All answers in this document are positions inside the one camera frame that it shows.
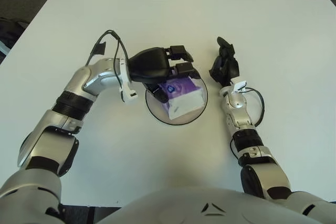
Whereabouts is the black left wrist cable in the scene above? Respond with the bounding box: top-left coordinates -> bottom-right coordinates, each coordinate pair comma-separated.
85,29 -> 132,96

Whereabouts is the white plate with black rim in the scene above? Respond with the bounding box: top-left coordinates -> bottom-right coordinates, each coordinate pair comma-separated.
144,76 -> 209,126

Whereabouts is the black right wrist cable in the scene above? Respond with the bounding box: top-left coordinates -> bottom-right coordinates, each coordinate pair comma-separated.
244,87 -> 265,126

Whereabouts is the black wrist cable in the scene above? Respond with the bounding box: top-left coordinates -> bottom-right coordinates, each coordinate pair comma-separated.
244,87 -> 265,126
85,29 -> 132,96

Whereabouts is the purple tissue paper pack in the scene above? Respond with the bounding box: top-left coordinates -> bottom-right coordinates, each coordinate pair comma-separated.
157,76 -> 205,120

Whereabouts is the grey robot torso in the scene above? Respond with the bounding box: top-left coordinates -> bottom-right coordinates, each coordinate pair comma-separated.
98,186 -> 323,224

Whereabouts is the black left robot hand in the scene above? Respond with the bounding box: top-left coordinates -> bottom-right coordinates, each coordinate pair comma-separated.
128,45 -> 196,104

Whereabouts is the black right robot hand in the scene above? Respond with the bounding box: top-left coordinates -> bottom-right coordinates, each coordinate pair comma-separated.
209,37 -> 240,87

